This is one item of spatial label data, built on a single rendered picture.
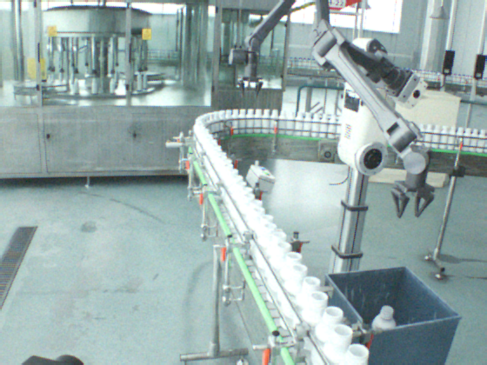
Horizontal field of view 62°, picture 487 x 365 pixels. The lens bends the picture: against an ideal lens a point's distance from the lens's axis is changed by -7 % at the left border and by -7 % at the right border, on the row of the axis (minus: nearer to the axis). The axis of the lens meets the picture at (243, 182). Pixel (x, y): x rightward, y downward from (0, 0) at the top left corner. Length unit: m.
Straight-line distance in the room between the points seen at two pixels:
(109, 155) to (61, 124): 0.60
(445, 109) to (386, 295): 4.35
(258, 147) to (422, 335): 2.10
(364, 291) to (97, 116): 3.69
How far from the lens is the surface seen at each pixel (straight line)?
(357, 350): 0.83
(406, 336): 1.32
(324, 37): 1.39
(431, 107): 5.71
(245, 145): 3.09
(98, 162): 4.84
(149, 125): 4.72
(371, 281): 1.55
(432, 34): 12.21
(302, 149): 3.16
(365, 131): 1.93
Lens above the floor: 1.67
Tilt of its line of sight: 19 degrees down
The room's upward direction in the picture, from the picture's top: 4 degrees clockwise
